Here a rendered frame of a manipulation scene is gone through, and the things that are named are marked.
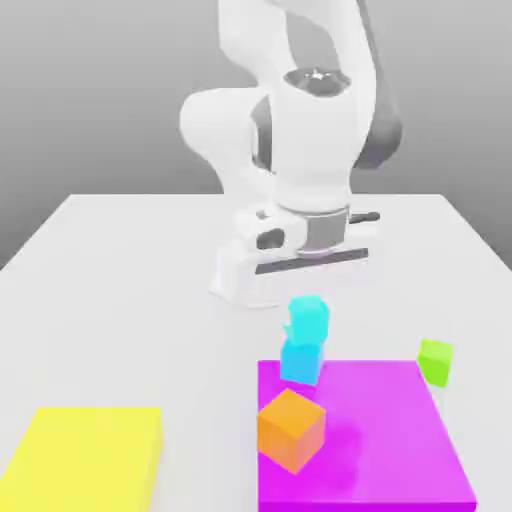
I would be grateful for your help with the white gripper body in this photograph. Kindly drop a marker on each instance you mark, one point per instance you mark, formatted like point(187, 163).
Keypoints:
point(312, 262)

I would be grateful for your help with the small turquoise cube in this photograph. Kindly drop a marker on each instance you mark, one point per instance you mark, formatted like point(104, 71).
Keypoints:
point(310, 320)

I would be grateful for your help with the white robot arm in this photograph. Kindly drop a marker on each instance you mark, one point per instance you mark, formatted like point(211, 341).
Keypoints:
point(312, 140)

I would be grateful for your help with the small blue cube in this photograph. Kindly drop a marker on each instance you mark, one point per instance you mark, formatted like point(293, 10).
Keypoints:
point(300, 363)

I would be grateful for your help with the small green cube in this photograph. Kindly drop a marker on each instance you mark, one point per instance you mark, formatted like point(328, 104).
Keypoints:
point(436, 362)

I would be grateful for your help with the small orange cube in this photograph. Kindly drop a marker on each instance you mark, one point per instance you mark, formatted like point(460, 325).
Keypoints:
point(288, 430)

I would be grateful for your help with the large magenta box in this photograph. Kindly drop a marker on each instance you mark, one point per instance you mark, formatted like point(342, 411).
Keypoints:
point(384, 440)

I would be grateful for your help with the large yellow box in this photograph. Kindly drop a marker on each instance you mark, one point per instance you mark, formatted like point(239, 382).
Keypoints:
point(88, 460)

